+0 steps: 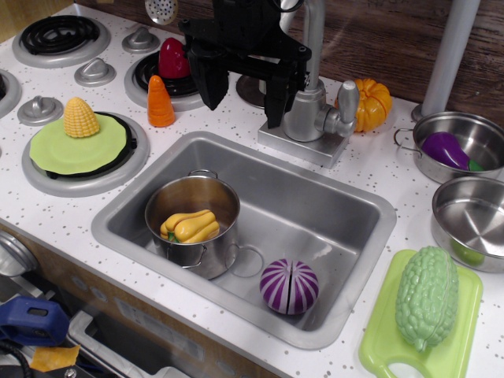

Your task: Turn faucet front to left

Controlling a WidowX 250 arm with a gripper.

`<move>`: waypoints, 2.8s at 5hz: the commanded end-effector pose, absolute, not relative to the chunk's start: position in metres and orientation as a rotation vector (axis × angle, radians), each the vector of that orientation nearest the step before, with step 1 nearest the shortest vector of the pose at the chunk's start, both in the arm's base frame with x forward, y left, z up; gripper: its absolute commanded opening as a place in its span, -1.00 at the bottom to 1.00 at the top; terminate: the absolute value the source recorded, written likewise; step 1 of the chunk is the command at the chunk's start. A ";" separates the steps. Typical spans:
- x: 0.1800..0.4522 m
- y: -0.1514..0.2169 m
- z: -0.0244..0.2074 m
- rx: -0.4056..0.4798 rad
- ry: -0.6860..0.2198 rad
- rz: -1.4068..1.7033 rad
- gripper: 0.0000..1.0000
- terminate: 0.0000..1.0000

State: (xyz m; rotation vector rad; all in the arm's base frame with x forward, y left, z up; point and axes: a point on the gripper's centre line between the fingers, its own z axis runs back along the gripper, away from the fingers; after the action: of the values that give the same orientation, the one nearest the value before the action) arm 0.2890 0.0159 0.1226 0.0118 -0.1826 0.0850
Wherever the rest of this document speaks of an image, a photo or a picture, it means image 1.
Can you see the silver stove knob rear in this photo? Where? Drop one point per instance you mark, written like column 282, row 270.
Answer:
column 141, row 41

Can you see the grey vertical pole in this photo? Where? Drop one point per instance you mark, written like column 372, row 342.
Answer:
column 455, row 38

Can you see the silver oven knob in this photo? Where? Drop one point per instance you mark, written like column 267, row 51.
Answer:
column 16, row 258

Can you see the front stove burner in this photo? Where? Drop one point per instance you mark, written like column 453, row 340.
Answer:
column 125, row 167

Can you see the light green cutting board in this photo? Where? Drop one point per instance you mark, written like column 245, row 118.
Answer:
column 383, row 345

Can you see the silver toy faucet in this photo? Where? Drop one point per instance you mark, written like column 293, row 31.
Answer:
column 314, row 130

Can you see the orange toy pumpkin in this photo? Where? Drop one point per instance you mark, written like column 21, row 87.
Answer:
column 374, row 107

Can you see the silver stove knob middle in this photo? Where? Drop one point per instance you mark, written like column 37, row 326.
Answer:
column 95, row 73

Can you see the red toy pepper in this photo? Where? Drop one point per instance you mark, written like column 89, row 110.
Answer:
column 172, row 63

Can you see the purple striped toy onion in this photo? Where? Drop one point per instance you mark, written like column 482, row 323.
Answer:
column 289, row 287

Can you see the stove burner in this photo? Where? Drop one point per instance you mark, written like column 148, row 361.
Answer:
column 60, row 41
column 182, row 91
column 10, row 92
column 125, row 167

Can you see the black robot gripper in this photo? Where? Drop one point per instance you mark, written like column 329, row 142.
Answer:
column 246, row 37

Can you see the orange toy carrot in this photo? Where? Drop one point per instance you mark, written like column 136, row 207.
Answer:
column 160, row 111

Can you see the back left stove burner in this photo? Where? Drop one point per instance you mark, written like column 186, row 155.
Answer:
column 60, row 41

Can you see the blue clamp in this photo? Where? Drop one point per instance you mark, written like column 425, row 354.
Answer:
column 33, row 322

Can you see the far left stove burner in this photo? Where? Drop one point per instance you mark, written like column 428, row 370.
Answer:
column 10, row 92

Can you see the silver stove knob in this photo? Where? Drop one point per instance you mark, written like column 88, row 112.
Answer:
column 95, row 73
column 40, row 111
column 141, row 41

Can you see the yellow toy bell pepper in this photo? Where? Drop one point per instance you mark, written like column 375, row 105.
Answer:
column 190, row 227

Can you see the steel bowl front right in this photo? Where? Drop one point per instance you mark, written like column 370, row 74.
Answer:
column 467, row 221

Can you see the grey sink basin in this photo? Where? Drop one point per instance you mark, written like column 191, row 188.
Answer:
column 286, row 211

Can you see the back right stove burner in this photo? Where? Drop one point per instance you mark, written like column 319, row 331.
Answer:
column 182, row 91

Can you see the light green plate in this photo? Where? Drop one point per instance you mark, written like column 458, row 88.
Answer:
column 55, row 151

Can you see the steel pot in sink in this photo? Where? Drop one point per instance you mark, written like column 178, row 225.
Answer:
column 200, row 189

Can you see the steel pot with eggplant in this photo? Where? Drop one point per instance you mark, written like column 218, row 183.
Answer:
column 481, row 139

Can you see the purple toy eggplant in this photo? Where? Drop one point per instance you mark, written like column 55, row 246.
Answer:
column 445, row 148

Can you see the yellow toy corn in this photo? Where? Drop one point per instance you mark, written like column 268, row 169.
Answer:
column 79, row 119

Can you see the silver strainer spoon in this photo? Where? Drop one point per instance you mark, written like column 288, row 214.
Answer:
column 162, row 12

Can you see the green toy bitter melon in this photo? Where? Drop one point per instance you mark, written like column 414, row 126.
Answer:
column 427, row 300

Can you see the silver stove knob front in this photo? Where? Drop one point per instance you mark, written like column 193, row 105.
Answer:
column 40, row 111

